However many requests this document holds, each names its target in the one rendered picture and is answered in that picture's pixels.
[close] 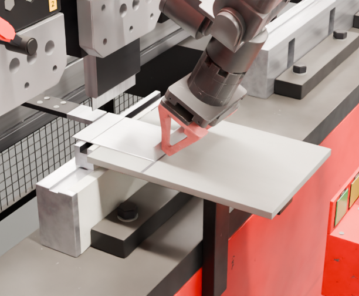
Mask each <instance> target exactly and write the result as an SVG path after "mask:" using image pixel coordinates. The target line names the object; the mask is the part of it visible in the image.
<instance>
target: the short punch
mask: <svg viewBox="0 0 359 296"><path fill-rule="evenodd" d="M83 63H84V84H85V94H86V95H87V96H88V97H91V100H92V112H93V111H94V110H96V109H97V108H99V107H100V106H102V105H104V104H105V103H107V102H108V101H110V100H112V99H113V98H115V97H116V96H118V95H119V94H121V93H123V92H124V91H126V90H127V89H129V88H130V87H132V86H134V85H135V84H136V77H135V74H136V73H138V72H139V71H140V38H138V39H136V40H134V41H132V42H130V43H129V44H127V45H125V46H124V47H122V48H120V49H118V50H116V51H115V52H113V53H111V54H109V55H107V56H106V57H104V58H100V57H96V56H92V55H87V56H85V57H84V58H83Z"/></svg>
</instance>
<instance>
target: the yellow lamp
mask: <svg viewBox="0 0 359 296"><path fill-rule="evenodd" d="M358 197H359V176H358V177H357V178H356V179H355V180H354V182H353V183H352V186H351V196H350V206H349V207H351V206H352V204H353V203H354V202H355V201H356V199H357V198H358Z"/></svg>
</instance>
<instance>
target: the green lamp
mask: <svg viewBox="0 0 359 296"><path fill-rule="evenodd" d="M347 198H348V189H347V190H346V192H345V193H344V194H343V195H342V196H341V197H340V199H339V200H338V202H337V211H336V222H335V226H336V225H337V223H338V222H339V221H340V220H341V218H342V217H343V215H345V213H346V208H347Z"/></svg>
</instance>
